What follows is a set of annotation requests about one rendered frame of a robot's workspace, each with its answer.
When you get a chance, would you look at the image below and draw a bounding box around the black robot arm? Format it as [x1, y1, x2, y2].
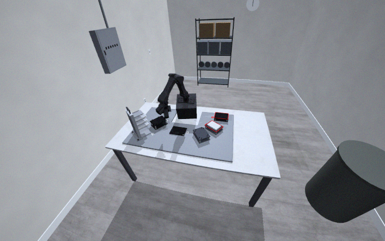
[156, 73, 195, 119]

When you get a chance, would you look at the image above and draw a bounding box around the white rectangular plate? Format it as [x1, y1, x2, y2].
[207, 121, 221, 130]

